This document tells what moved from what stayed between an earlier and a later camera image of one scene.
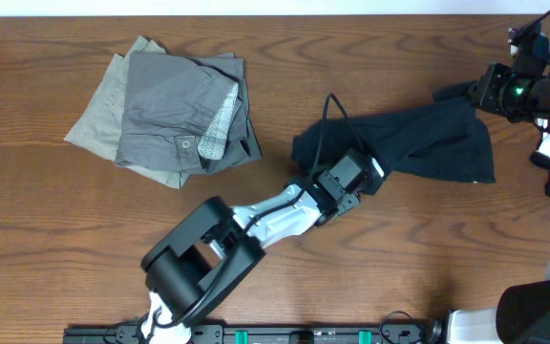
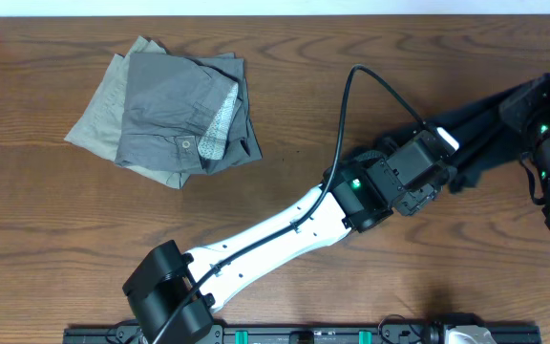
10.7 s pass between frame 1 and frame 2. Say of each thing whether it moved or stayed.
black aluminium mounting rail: stayed
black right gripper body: moved
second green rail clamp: stayed
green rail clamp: stayed
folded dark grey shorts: stayed
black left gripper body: moved
